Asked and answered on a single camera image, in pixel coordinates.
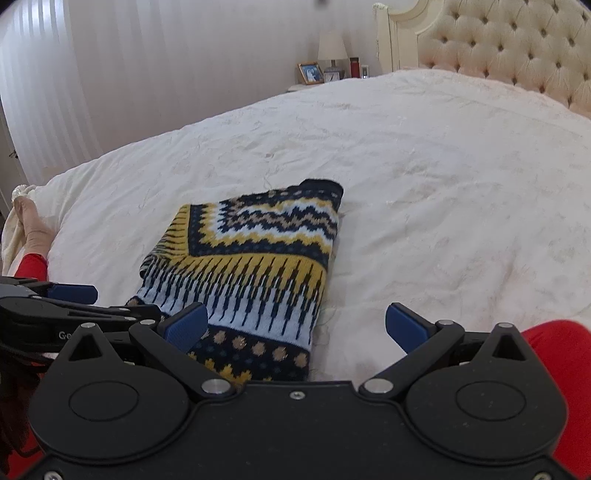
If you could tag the table lamp with cream shade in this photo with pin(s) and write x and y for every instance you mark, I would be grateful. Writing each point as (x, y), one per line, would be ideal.
(332, 45)

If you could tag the red bottle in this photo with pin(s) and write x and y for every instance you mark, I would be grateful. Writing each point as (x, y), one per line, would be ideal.
(354, 68)

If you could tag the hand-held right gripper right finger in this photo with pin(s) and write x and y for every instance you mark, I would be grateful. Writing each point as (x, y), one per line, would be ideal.
(406, 325)

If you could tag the person's red trouser leg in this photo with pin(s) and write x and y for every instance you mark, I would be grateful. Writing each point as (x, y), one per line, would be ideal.
(31, 266)
(563, 378)

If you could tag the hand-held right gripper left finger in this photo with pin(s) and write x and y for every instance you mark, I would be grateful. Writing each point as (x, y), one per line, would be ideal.
(187, 325)

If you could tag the person's beige socked foot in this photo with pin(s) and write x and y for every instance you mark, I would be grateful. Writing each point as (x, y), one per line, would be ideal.
(34, 226)

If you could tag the navy yellow patterned knit sweater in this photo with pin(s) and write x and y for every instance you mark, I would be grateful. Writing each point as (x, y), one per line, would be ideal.
(258, 258)

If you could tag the cream tufted headboard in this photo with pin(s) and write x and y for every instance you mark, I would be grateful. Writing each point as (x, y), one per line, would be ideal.
(508, 41)

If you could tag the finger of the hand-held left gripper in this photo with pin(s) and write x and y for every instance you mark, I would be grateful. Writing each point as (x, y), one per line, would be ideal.
(74, 291)
(41, 325)

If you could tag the gold photo frame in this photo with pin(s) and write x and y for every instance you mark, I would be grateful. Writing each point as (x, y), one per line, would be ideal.
(310, 74)

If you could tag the white bed with quilt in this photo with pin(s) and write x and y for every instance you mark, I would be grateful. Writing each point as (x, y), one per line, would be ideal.
(438, 194)

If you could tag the small desk clock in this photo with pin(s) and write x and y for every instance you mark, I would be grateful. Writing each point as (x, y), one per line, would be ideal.
(331, 76)

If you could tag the white curtain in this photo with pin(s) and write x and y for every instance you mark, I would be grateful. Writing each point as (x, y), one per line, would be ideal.
(92, 83)

